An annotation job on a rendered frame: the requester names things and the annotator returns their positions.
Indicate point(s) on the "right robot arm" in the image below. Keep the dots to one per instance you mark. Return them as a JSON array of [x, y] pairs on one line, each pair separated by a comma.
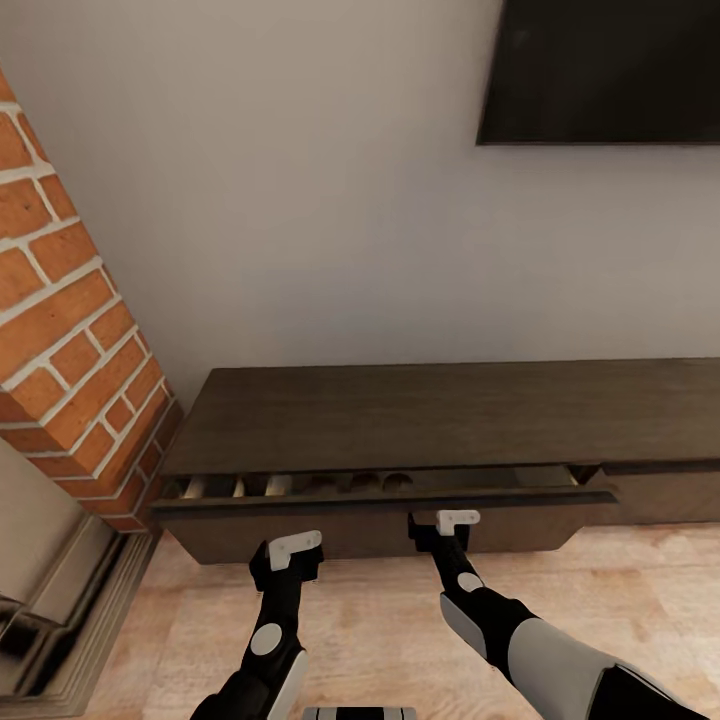
[[562, 677]]

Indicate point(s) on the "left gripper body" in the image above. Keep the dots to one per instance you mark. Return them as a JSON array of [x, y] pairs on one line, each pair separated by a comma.
[[302, 567]]

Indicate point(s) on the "wood fireplace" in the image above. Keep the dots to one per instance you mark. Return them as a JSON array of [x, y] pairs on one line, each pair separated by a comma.
[[67, 582]]

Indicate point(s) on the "pillar candle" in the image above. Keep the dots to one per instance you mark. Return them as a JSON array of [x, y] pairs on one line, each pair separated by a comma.
[[321, 484], [398, 482], [366, 482]]

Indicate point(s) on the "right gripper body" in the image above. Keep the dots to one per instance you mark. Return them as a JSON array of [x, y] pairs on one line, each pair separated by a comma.
[[429, 540]]

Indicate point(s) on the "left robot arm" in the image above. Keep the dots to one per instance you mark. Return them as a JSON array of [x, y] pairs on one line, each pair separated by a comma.
[[274, 665]]

